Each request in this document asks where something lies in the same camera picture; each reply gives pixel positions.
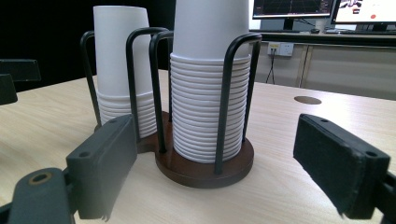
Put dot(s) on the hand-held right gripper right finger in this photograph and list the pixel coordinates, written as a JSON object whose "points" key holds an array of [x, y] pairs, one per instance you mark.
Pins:
{"points": [[336, 161]]}

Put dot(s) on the black computer mouse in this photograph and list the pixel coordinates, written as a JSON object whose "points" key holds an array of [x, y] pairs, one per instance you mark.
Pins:
{"points": [[315, 30]]}

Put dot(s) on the computer monitor dark screen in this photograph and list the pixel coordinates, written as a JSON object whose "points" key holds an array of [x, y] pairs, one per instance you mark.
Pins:
{"points": [[292, 7]]}

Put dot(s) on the short stack of white cups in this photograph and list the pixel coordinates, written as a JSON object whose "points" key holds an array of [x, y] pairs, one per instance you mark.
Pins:
{"points": [[115, 46]]}

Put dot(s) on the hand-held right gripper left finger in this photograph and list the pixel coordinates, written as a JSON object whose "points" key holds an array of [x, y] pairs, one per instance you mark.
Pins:
{"points": [[102, 161]]}

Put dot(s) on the black keyboard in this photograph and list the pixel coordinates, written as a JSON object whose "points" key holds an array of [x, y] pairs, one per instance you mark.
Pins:
{"points": [[370, 32], [274, 30]]}

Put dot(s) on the tall stack of white cups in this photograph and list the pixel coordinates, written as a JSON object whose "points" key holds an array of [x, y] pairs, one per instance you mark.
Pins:
{"points": [[202, 93]]}

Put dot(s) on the computer monitor white screen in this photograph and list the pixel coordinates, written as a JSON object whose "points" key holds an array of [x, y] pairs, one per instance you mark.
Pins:
{"points": [[364, 11]]}

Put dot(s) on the dark-topped office desk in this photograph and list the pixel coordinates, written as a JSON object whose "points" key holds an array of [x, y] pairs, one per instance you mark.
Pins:
{"points": [[342, 39]]}

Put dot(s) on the white wall socket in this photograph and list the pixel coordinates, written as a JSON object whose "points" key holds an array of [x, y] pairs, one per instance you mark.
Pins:
{"points": [[281, 49]]}

